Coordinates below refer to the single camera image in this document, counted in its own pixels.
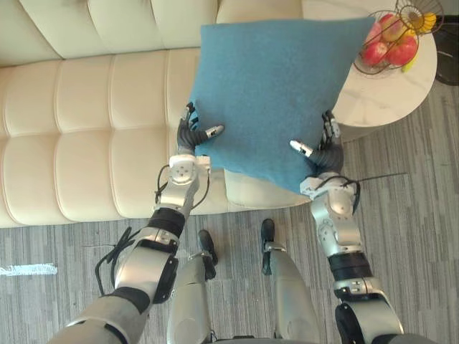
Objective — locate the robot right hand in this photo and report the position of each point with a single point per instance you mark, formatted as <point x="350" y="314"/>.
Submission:
<point x="328" y="157"/>

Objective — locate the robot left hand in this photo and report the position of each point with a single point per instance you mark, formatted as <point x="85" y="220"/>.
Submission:
<point x="188" y="138"/>

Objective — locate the blue fabric cushion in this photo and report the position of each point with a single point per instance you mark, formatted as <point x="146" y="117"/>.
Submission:
<point x="265" y="89"/>

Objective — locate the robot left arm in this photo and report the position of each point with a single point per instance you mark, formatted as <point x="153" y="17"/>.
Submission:
<point x="143" y="265"/>

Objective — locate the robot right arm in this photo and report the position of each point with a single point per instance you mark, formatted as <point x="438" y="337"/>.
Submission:
<point x="340" y="229"/>

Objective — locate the round white marble table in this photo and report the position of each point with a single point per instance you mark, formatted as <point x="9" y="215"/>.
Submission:
<point x="387" y="96"/>

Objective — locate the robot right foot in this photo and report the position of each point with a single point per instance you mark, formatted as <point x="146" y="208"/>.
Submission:
<point x="268" y="231"/>

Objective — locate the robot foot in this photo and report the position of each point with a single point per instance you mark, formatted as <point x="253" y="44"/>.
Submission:
<point x="268" y="231"/>
<point x="206" y="243"/>

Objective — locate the cream leather sofa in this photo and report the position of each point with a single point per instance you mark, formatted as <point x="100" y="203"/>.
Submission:
<point x="89" y="125"/>

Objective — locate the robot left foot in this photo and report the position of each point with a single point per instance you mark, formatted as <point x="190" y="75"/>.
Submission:
<point x="206" y="243"/>

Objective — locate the red apple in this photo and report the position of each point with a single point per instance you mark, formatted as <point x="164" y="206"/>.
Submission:
<point x="375" y="53"/>
<point x="403" y="51"/>

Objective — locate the pink apple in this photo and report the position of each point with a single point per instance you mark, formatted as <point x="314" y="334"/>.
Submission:
<point x="374" y="31"/>

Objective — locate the green-red apple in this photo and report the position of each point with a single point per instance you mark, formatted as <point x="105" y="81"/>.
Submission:
<point x="392" y="30"/>

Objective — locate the black round base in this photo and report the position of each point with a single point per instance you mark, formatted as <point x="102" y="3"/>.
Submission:
<point x="448" y="53"/>

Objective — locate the robot left leg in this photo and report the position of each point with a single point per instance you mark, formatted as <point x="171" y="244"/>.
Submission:
<point x="190" y="297"/>

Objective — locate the yellow bananas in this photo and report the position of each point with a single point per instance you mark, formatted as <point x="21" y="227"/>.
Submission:
<point x="427" y="18"/>

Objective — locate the white floor tape strip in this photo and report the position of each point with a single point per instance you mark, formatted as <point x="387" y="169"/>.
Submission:
<point x="28" y="269"/>

